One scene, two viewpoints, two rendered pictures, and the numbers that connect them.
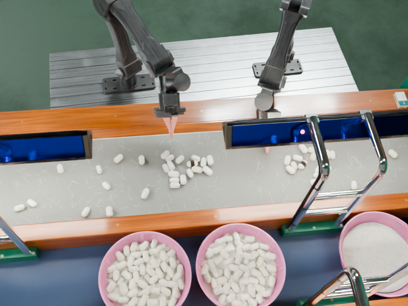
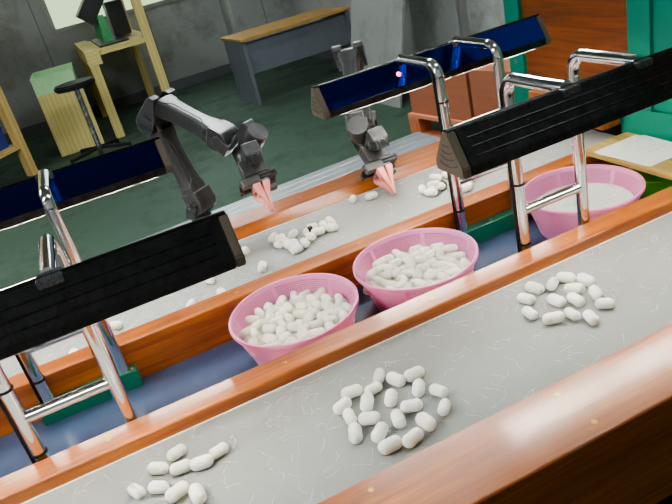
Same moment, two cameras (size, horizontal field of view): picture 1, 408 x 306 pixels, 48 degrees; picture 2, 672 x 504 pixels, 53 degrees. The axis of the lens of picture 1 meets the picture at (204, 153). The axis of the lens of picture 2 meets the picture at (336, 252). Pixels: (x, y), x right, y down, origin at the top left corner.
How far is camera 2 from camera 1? 108 cm
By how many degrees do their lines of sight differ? 35
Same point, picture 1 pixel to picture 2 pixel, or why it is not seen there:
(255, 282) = (443, 268)
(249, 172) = (383, 213)
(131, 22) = (183, 110)
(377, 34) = not seen: hidden behind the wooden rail
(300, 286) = not seen: hidden behind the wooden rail
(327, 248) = not seen: hidden behind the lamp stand
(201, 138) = (311, 217)
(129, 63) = (198, 189)
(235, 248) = (402, 263)
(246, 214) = (396, 228)
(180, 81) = (254, 130)
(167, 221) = (300, 267)
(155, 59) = (221, 130)
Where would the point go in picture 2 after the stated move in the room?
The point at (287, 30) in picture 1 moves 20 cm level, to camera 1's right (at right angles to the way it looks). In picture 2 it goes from (350, 66) to (417, 48)
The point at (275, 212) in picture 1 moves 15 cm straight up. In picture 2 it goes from (432, 214) to (421, 155)
